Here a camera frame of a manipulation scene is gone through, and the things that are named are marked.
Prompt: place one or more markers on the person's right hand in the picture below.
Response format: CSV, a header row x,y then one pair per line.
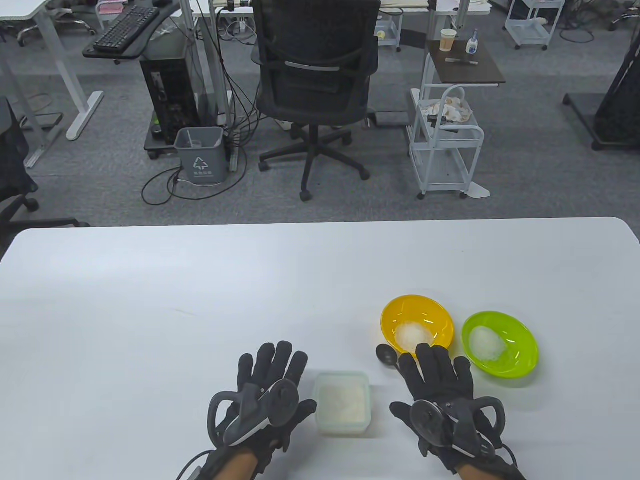
x,y
435,375

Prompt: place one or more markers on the person's left hand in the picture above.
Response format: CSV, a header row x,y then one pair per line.
x,y
270,362

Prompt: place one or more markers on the orange plastic bowl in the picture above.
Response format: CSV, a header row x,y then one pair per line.
x,y
400,311

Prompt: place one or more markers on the clear plastic lid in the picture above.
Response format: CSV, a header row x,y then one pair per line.
x,y
342,378

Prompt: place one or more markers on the clear plastic sugar container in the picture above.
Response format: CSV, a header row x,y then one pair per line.
x,y
327,429

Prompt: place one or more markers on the green plastic bowl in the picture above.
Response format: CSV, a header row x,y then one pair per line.
x,y
522,345

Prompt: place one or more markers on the person's right forearm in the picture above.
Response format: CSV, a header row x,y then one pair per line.
x,y
472,474

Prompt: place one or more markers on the person's left forearm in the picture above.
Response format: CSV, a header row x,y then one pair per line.
x,y
237,465

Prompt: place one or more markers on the black hand tracker controller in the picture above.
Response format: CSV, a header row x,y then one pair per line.
x,y
427,420
282,402

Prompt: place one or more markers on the white power strip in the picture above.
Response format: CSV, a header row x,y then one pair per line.
x,y
233,160

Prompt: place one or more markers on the grey trash bin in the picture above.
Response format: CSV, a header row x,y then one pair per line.
x,y
202,162

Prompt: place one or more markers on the crumpled white cloth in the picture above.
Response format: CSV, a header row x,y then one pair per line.
x,y
452,107

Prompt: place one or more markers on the black computer tower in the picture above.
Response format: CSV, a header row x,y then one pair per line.
x,y
167,95

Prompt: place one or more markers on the dark brown side table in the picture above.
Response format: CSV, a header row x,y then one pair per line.
x,y
470,75

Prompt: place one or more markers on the black mesh office chair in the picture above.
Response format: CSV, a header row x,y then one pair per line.
x,y
315,50

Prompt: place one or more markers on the white pump bottle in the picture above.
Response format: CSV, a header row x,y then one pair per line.
x,y
471,47

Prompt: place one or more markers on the black floor stand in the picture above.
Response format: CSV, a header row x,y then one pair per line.
x,y
620,100

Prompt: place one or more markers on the paper cup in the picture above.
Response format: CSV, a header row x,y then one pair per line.
x,y
448,42

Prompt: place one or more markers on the small white cart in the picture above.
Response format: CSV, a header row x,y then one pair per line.
x,y
390,30

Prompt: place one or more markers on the white utility cart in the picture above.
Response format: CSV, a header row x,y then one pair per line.
x,y
527,30

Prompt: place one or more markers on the black keyboard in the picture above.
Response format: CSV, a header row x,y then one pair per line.
x,y
125,30

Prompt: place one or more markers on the black keyboard tray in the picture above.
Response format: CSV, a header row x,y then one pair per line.
x,y
167,12

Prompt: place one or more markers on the pink box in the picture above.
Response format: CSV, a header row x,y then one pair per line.
x,y
110,7

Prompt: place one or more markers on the white standing desk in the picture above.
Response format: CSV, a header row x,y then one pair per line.
x,y
15,10

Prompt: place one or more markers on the black flat base plate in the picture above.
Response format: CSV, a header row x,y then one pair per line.
x,y
392,119

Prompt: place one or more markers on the white desk leg frame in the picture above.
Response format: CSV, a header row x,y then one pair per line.
x,y
225,105

